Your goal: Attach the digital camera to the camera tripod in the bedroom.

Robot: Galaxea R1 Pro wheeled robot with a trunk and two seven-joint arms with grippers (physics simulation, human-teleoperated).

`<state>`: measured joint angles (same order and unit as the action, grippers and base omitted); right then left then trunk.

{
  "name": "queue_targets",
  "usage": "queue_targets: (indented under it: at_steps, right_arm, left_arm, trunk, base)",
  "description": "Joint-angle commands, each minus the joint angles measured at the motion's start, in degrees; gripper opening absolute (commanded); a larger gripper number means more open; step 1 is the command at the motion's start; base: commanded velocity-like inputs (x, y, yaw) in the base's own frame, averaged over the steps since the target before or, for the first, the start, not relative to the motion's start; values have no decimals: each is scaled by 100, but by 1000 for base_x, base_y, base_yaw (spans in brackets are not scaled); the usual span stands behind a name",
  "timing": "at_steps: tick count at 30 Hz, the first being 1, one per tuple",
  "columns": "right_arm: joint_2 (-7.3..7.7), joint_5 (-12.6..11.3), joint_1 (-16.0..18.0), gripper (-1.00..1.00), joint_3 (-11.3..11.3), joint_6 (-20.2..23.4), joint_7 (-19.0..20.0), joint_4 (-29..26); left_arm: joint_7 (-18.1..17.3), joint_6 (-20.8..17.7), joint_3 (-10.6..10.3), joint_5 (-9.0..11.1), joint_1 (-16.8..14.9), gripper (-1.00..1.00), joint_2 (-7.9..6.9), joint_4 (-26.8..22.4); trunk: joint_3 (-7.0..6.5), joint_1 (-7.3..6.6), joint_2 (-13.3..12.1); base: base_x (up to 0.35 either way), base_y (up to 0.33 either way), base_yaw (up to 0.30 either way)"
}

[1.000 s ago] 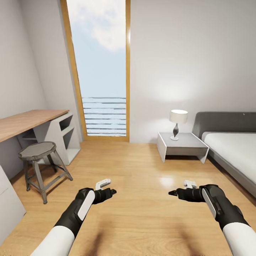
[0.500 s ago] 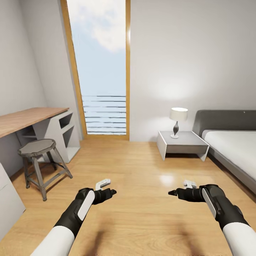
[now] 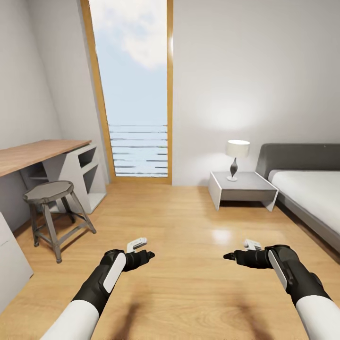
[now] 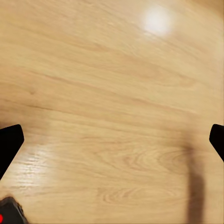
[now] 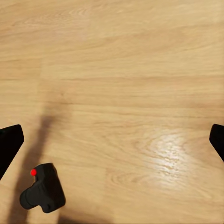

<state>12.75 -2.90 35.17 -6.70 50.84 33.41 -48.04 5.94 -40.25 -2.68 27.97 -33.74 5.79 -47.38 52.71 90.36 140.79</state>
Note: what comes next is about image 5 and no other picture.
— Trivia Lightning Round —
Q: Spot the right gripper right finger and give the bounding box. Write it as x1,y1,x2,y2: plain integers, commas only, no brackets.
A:
209,124,224,162

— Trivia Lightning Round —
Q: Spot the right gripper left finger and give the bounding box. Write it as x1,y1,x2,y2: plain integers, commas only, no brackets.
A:
0,124,24,180

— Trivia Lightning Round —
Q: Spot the digital camera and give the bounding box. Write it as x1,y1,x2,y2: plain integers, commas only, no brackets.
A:
20,163,65,213

